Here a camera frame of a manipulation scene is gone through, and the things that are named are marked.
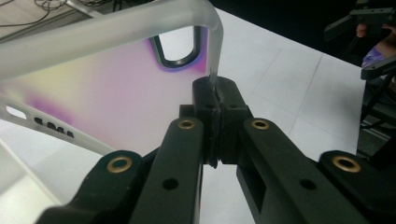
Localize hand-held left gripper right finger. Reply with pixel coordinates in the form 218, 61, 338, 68
217, 76, 370, 224

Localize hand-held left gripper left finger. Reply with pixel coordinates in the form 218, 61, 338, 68
128, 77, 222, 224

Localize iridescent phone case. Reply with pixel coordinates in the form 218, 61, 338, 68
0, 0, 224, 157

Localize grey metal desk frame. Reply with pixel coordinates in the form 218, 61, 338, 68
64, 0, 106, 19

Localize tangle of black cables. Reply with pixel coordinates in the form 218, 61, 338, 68
0, 0, 71, 28

